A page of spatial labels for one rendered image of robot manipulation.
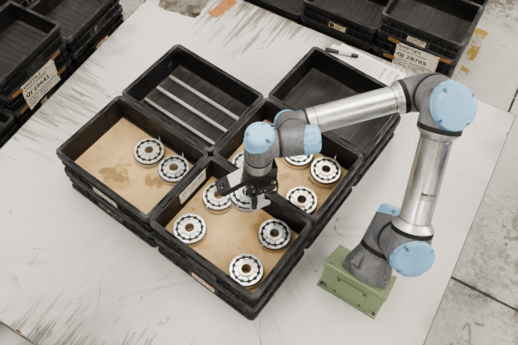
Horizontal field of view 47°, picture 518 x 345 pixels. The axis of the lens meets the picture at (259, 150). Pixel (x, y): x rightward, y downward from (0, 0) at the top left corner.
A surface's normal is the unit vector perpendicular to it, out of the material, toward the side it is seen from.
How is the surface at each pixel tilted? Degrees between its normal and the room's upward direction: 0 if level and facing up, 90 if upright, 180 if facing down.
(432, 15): 0
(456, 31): 0
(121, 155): 0
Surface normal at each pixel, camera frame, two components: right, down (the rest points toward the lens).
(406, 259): 0.11, 0.44
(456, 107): 0.15, 0.19
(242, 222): 0.03, -0.55
